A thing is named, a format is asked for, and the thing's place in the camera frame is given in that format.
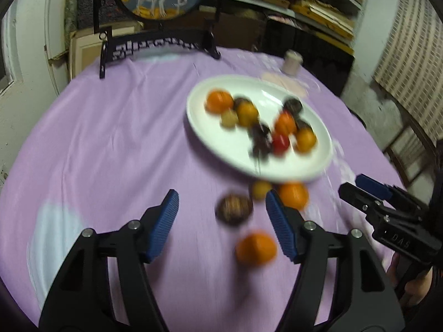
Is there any framed picture leaning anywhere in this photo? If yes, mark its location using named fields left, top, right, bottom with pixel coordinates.
left=69, top=21, right=142, bottom=80

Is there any round embroidered deer screen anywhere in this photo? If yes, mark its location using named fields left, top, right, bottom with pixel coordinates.
left=92, top=0, right=224, bottom=79

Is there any small tan longan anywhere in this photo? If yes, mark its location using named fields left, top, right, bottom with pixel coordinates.
left=249, top=181, right=273, bottom=201
left=220, top=110, right=239, bottom=129

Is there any yellow-orange lemon-like fruit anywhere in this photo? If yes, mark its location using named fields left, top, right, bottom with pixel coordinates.
left=236, top=102, right=259, bottom=128

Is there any checked curtain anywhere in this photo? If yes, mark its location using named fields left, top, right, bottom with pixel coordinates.
left=373, top=0, right=442, bottom=140

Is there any large front orange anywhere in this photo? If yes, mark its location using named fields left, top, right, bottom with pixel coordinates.
left=205, top=89, right=234, bottom=115

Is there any dark purple plum top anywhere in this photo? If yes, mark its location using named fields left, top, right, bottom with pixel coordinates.
left=251, top=139, right=272, bottom=161

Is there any shelf with stacked boards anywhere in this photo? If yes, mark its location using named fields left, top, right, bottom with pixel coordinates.
left=77, top=0, right=366, bottom=55

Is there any dark mangosteen top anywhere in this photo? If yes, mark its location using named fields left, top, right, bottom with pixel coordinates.
left=215, top=193, right=253, bottom=226

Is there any smooth orange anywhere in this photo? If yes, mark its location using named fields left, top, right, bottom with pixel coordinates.
left=295, top=128, right=317, bottom=153
left=235, top=232, right=278, bottom=268

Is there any small dark plum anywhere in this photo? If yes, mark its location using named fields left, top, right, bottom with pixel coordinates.
left=249, top=123, right=270, bottom=142

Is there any pink drink can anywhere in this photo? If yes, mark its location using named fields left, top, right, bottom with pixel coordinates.
left=281, top=50, right=303, bottom=76

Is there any wooden chair right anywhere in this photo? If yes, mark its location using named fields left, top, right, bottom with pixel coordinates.
left=383, top=116, right=436, bottom=189

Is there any tangerine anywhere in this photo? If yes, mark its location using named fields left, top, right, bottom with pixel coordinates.
left=278, top=182, right=309, bottom=211
left=274, top=111, right=297, bottom=136

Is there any red tomato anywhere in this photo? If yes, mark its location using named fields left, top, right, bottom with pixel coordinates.
left=272, top=133, right=291, bottom=156

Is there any person's hand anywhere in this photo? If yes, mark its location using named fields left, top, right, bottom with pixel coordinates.
left=387, top=253, right=433, bottom=307

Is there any white oval plate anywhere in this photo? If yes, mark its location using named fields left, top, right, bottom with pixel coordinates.
left=186, top=75, right=333, bottom=183

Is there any purple tablecloth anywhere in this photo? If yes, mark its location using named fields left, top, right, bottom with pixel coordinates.
left=0, top=46, right=406, bottom=332

